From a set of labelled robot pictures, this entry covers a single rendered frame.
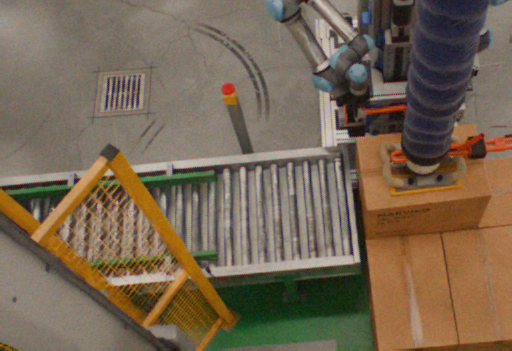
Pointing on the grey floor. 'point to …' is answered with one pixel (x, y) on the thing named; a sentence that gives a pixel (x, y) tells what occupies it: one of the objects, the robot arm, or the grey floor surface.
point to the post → (238, 122)
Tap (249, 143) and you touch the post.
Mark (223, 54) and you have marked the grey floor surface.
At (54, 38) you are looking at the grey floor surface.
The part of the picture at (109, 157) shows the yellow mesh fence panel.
